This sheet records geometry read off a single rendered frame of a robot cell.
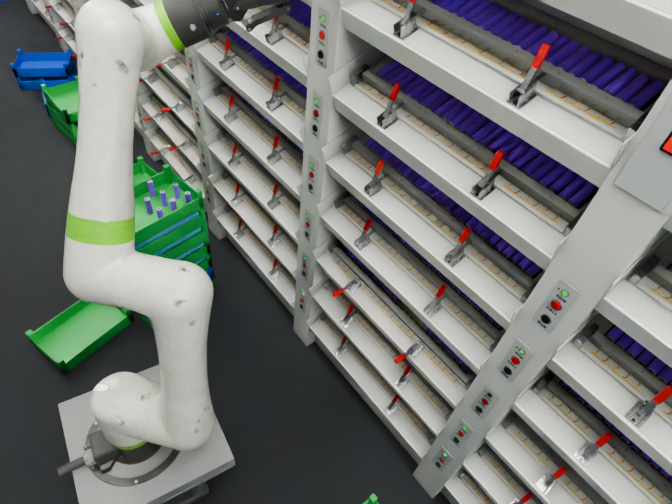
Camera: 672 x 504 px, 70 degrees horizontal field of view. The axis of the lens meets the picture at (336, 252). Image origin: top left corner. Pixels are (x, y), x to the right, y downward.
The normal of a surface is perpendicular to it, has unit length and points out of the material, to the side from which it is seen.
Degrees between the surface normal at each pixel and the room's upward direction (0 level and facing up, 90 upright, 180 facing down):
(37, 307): 0
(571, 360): 19
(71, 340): 0
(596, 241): 90
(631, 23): 109
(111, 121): 66
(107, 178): 62
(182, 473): 3
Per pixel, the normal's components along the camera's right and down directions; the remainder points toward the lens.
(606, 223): -0.78, 0.41
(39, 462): 0.10, -0.67
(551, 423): -0.16, -0.50
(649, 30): -0.77, 0.61
